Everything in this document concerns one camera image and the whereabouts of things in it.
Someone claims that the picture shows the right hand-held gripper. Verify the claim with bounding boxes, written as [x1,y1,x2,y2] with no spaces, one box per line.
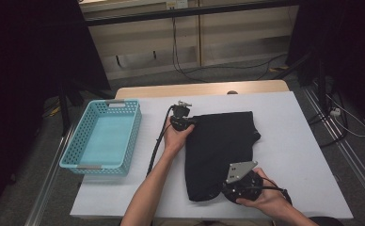
[222,160,264,203]

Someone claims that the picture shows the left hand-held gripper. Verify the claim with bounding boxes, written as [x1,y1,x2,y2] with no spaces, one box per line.
[170,100,198,132]

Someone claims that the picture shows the black sleeveless knit shirt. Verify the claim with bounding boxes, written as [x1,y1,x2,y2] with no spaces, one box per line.
[184,110,262,202]

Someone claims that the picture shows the blue plastic basket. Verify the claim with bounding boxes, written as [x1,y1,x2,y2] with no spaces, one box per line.
[59,99,143,175]

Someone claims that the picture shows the person's left hand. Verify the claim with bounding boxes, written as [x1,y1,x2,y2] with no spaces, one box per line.
[163,116,196,154]

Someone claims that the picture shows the person's right hand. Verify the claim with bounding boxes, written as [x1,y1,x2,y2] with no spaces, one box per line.
[236,168,293,219]

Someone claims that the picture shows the beige wooden cabinet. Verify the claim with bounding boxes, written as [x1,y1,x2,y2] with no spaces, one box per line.
[78,0,299,81]

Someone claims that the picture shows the yellow floor tape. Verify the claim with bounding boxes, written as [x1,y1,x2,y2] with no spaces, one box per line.
[47,105,61,118]
[269,64,290,72]

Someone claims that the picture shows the black curtain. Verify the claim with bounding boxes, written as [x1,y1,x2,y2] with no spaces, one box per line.
[285,0,365,133]
[0,0,111,218]

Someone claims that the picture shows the left hand-held gripper black cable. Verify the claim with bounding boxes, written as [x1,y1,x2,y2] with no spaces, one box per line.
[146,105,176,177]

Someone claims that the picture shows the hand-held gripper black cable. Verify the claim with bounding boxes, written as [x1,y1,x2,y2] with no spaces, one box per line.
[255,176,294,205]
[146,105,176,177]

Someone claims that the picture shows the right hand-held gripper black cable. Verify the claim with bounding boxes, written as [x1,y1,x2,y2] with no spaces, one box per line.
[255,176,294,205]

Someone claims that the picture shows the aluminium floor rail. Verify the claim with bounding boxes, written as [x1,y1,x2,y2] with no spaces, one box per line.
[302,86,365,215]
[24,123,80,226]

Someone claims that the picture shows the black floor cable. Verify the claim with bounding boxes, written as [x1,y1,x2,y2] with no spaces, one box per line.
[307,89,350,149]

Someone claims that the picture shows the white wall socket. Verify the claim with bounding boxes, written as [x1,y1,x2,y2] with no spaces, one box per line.
[166,0,189,9]

